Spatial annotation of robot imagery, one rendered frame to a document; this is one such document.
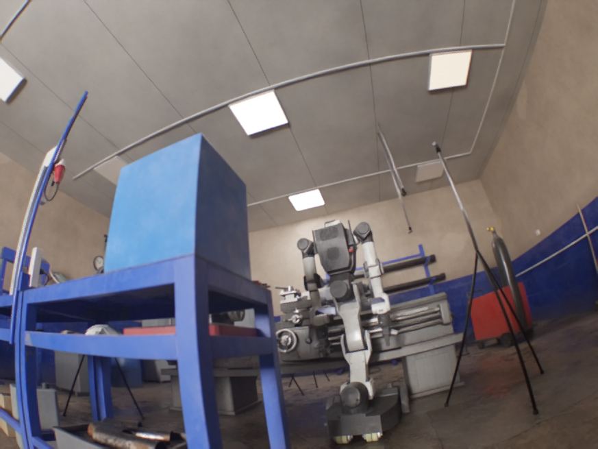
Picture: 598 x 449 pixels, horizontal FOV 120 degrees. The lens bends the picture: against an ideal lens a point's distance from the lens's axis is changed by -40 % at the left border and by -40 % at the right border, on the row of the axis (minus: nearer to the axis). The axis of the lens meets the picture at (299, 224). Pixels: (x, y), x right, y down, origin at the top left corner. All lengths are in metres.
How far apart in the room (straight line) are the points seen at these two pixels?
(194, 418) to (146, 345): 0.22
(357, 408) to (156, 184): 1.43
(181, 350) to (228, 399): 2.27
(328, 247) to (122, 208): 1.31
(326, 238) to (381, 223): 4.43
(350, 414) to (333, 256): 0.99
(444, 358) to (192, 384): 2.21
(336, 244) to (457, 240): 4.72
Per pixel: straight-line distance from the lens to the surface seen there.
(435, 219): 6.40
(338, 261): 1.85
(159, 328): 0.91
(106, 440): 1.23
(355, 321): 1.97
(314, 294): 1.99
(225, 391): 2.93
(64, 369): 4.41
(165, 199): 0.84
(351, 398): 1.64
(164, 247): 0.77
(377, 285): 1.92
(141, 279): 0.80
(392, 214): 6.33
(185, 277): 0.70
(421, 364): 2.57
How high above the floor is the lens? 0.62
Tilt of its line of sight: 24 degrees up
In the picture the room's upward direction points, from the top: 8 degrees counter-clockwise
